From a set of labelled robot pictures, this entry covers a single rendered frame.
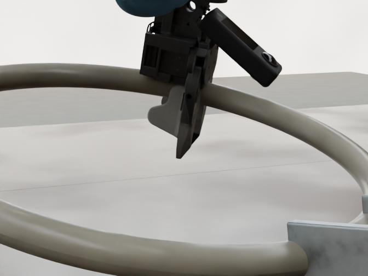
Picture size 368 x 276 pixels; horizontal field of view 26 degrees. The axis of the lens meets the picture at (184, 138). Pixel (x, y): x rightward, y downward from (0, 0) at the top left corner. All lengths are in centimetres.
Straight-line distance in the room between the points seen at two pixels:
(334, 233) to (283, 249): 4
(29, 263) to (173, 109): 273
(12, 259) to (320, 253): 318
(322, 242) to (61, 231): 19
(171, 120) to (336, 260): 44
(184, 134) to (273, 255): 41
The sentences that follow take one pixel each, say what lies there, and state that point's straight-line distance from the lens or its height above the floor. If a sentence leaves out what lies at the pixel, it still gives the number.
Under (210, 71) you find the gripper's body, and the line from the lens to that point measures 99.
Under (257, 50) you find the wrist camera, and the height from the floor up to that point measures 113.
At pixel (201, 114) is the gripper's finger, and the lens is 103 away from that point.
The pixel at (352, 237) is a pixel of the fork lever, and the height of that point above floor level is 102.
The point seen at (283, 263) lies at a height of 100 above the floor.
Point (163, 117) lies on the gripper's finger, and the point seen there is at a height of 104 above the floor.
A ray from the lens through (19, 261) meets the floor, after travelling 370.
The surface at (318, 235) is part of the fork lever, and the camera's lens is 60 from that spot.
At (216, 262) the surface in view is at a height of 101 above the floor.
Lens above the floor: 120
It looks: 10 degrees down
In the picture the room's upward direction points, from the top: straight up
